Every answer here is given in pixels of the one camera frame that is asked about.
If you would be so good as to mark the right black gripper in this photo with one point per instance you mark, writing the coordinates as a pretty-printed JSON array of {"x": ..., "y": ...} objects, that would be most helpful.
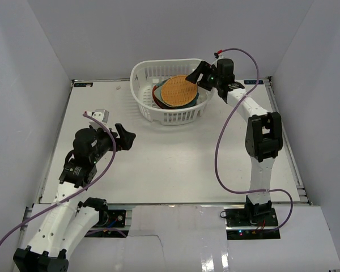
[{"x": 203, "y": 67}]

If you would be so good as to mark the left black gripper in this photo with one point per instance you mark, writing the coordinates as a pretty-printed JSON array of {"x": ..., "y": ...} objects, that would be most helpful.
[{"x": 117, "y": 139}]

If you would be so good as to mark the right blue table label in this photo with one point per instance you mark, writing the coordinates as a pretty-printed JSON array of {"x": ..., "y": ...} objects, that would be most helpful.
[{"x": 253, "y": 82}]

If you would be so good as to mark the left blue table label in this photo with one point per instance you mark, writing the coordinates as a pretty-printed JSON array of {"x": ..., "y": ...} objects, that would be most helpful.
[{"x": 82, "y": 84}]

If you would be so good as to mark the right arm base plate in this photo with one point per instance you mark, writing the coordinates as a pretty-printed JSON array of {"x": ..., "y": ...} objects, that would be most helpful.
[{"x": 239, "y": 218}]

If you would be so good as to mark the white plastic dish basket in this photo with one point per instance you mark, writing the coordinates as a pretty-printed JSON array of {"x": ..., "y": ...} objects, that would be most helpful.
[{"x": 145, "y": 75}]

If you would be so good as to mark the teal scalloped round plate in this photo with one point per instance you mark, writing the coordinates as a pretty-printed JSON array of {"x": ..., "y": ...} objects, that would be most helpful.
[{"x": 191, "y": 104}]

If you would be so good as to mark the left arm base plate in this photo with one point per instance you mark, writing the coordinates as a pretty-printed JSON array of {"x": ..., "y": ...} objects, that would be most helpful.
[{"x": 111, "y": 218}]

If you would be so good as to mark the brown rimmed beige round plate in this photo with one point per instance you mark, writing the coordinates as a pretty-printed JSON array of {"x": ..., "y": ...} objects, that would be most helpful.
[{"x": 155, "y": 98}]

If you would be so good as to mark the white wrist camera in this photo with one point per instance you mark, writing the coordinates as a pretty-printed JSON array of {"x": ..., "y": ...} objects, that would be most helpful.
[
  {"x": 218, "y": 55},
  {"x": 98, "y": 115}
]

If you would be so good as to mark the light green divided square plate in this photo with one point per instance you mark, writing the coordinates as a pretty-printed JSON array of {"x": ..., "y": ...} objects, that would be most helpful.
[{"x": 158, "y": 94}]

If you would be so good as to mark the blue table label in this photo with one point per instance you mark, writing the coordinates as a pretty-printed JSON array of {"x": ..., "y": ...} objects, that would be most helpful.
[
  {"x": 253, "y": 82},
  {"x": 82, "y": 84}
]

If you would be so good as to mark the woven bamboo round tray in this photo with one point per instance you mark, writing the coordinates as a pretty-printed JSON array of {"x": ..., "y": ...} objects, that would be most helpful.
[{"x": 177, "y": 91}]

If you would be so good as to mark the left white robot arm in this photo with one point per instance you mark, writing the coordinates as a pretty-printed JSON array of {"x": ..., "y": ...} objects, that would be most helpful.
[{"x": 73, "y": 214}]

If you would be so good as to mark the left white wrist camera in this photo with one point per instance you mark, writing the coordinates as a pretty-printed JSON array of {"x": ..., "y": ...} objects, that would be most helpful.
[{"x": 98, "y": 115}]

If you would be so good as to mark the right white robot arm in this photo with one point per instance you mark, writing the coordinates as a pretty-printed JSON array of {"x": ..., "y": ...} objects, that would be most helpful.
[{"x": 263, "y": 138}]

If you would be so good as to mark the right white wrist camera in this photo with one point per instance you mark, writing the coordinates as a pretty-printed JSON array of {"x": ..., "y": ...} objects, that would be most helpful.
[{"x": 218, "y": 55}]

